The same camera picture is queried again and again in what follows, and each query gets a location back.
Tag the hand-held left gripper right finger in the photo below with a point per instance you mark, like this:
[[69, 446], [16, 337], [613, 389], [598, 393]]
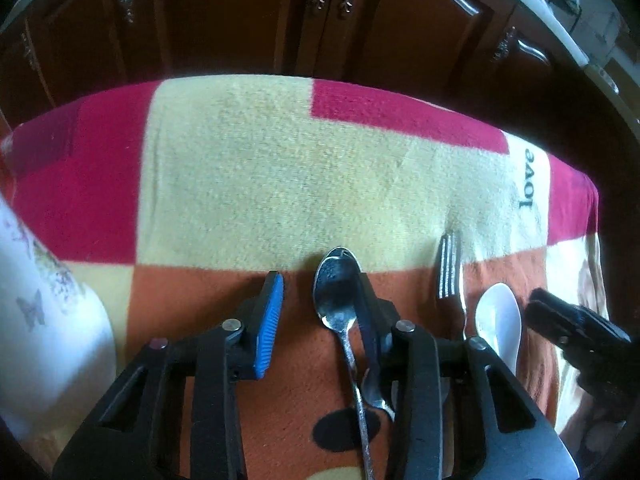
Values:
[[367, 332]]

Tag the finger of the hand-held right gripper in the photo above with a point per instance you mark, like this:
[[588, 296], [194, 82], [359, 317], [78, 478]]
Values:
[[575, 330]]

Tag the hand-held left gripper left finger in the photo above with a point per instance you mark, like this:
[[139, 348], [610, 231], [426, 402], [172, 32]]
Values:
[[267, 330]]

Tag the large metal spoon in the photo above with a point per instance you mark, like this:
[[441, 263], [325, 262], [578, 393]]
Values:
[[332, 290]]

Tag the white plastic spoon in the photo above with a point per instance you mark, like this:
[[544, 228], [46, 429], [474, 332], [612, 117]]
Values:
[[497, 315]]

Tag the metal fork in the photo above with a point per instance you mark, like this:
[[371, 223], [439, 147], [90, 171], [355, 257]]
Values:
[[449, 270]]

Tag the white utensil holder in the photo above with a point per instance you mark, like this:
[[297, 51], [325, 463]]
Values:
[[50, 335]]

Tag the checkered fleece blanket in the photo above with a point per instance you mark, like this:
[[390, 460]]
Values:
[[300, 175]]

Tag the dark wooden cabinet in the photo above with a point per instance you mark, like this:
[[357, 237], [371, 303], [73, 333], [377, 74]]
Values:
[[225, 20]]

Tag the white countertop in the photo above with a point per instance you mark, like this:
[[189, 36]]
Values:
[[550, 15]]

